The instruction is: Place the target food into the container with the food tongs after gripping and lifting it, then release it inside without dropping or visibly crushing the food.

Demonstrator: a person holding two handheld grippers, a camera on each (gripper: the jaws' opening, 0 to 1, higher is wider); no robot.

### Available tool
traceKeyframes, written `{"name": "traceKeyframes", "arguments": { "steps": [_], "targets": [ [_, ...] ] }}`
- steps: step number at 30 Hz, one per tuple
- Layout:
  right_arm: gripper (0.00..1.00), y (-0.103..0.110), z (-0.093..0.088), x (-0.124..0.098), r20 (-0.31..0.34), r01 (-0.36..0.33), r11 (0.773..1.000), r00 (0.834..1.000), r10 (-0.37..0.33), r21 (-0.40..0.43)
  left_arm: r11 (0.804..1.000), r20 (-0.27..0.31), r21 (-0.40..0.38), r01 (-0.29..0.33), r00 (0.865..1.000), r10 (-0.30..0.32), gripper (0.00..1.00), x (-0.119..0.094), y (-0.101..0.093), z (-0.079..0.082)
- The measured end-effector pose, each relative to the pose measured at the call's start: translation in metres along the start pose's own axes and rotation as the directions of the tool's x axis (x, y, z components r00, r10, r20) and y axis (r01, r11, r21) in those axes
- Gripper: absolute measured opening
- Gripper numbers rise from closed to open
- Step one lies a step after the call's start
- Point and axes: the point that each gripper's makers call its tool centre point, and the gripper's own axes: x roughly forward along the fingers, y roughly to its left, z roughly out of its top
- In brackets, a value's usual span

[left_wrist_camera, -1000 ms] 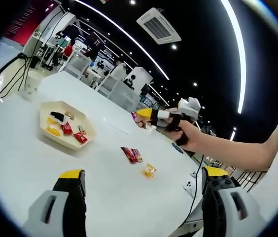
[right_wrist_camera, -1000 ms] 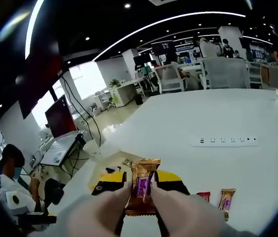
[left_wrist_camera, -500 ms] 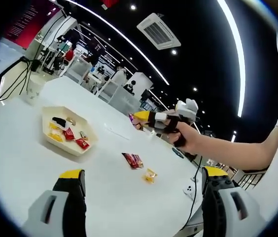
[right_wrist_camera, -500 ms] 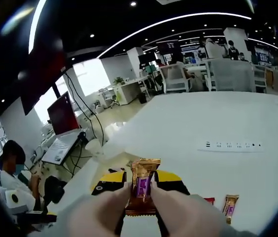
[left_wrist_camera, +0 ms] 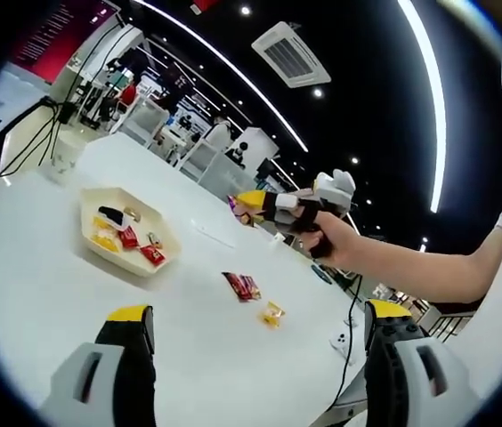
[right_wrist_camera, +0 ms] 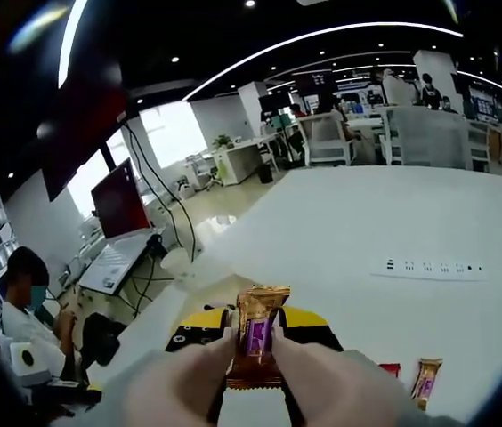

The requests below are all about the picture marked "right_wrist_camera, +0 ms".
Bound white mesh office chair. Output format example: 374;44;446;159
297;113;354;166

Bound red desktop monitor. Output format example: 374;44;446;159
90;157;152;241

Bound thin ceiling light strip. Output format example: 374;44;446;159
182;21;465;101

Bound black office chair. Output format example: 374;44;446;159
80;310;128;370

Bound wide ceiling light strip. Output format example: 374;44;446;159
57;0;90;90

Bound white power strip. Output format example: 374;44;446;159
369;255;489;282

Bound large wall screen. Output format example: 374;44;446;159
41;88;130;204

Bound white paper cup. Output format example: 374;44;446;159
160;248;197;286

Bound purple gold wafer packet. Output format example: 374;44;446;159
410;357;443;411
225;284;291;391

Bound black hanging cable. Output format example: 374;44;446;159
128;128;198;263
124;124;198;263

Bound brown cardboard panel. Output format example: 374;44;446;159
487;128;502;164

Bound laptop with red screen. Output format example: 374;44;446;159
77;230;167;297

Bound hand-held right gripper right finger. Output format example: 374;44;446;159
281;305;452;427

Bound large grey mesh chair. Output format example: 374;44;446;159
384;106;474;170

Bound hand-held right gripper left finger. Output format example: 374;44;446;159
165;306;231;426

